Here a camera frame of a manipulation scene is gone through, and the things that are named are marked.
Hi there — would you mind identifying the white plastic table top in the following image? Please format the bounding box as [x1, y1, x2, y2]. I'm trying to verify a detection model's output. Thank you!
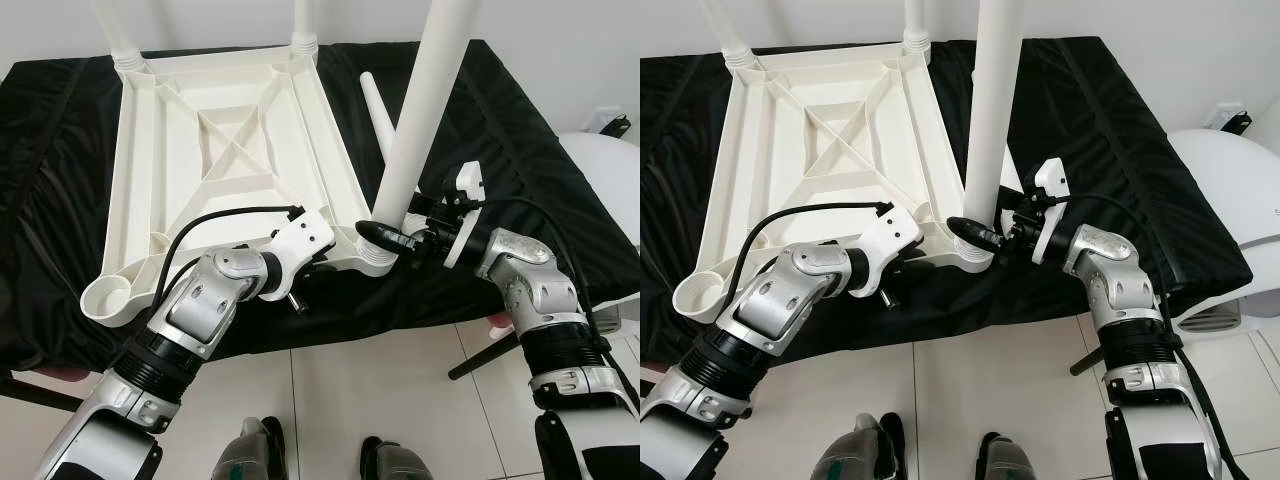
[80, 45, 406, 326]
[672, 40, 1001, 323]

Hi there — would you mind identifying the white rounded appliance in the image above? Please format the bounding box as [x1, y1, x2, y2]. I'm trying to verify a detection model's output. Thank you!
[1165, 128, 1280, 336]
[560, 132, 641, 331]

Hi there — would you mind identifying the silver robot right leg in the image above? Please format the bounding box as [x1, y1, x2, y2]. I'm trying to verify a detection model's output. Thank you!
[360, 437, 436, 480]
[975, 432, 1036, 480]

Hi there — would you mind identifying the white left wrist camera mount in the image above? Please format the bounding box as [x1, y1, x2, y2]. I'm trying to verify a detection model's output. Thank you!
[262, 208, 336, 301]
[855, 205, 923, 298]

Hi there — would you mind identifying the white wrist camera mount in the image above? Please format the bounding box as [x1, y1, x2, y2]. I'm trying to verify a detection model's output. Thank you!
[855, 205, 923, 298]
[262, 208, 336, 301]
[1030, 158, 1071, 266]
[443, 162, 486, 269]

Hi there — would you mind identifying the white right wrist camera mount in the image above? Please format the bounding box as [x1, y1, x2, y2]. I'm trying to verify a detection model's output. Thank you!
[443, 162, 486, 269]
[1030, 158, 1071, 266]

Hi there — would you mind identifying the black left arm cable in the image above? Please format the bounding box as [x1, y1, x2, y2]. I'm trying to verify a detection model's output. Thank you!
[155, 205, 306, 321]
[725, 200, 894, 321]

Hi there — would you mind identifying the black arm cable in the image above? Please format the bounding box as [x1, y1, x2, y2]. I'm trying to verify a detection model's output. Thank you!
[1050, 192, 1251, 480]
[155, 205, 306, 321]
[725, 200, 894, 321]
[470, 195, 641, 401]

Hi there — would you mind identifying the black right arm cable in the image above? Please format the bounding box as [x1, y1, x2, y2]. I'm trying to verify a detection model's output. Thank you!
[1050, 192, 1251, 480]
[470, 195, 641, 401]

